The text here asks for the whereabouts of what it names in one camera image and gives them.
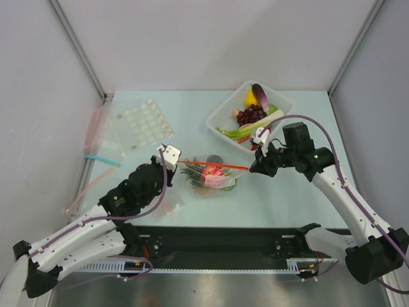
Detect aluminium frame post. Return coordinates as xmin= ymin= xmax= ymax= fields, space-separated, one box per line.
xmin=46 ymin=0 xmax=107 ymax=102
xmin=327 ymin=0 xmax=387 ymax=99

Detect red toy apple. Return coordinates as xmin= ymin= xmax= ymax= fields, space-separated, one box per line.
xmin=201 ymin=166 xmax=224 ymax=189

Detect yellow toy pear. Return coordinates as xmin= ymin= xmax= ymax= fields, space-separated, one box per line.
xmin=244 ymin=88 xmax=258 ymax=108

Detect clear cream-dotted zip bag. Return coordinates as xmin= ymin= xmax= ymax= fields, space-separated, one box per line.
xmin=108 ymin=98 xmax=174 ymax=157

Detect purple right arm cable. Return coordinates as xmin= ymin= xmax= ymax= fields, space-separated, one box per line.
xmin=254 ymin=114 xmax=409 ymax=295

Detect right aluminium frame post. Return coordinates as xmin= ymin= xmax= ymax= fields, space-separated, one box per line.
xmin=327 ymin=0 xmax=387 ymax=99

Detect purple toy eggplant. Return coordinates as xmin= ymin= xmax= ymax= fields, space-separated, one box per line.
xmin=251 ymin=83 xmax=270 ymax=114

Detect dark toy grapes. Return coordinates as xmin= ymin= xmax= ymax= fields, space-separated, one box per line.
xmin=236 ymin=106 xmax=267 ymax=127

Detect slotted white cable duct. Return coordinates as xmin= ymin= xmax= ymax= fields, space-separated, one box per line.
xmin=65 ymin=258 xmax=319 ymax=275

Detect left aluminium frame post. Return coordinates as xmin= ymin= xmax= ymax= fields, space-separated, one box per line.
xmin=46 ymin=0 xmax=107 ymax=102

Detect white perforated plastic basket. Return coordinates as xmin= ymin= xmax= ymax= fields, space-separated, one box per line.
xmin=206 ymin=81 xmax=295 ymax=153

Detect green toy celery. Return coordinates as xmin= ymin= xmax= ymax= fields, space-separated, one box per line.
xmin=215 ymin=120 xmax=266 ymax=141

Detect orange toy pineapple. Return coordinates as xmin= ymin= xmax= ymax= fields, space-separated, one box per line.
xmin=180 ymin=164 xmax=237 ymax=191

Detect clear red-zipper zip bag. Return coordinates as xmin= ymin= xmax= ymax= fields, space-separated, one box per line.
xmin=178 ymin=155 xmax=249 ymax=196

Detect clear pink-dotted zip bag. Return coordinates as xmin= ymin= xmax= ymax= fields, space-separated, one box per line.
xmin=153 ymin=194 xmax=185 ymax=221

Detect white toy radish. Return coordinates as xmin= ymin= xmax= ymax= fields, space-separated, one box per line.
xmin=239 ymin=109 xmax=284 ymax=131

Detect beige toy garlic bulb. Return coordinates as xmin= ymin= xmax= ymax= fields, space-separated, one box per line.
xmin=231 ymin=109 xmax=240 ymax=118

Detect red toy chili pepper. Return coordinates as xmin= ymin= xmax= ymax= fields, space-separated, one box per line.
xmin=250 ymin=127 xmax=270 ymax=150

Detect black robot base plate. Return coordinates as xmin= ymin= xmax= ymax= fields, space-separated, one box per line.
xmin=123 ymin=226 xmax=323 ymax=263

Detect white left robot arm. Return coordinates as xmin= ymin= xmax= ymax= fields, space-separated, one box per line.
xmin=13 ymin=147 xmax=180 ymax=299

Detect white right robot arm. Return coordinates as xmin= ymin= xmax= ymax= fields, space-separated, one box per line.
xmin=250 ymin=144 xmax=408 ymax=284

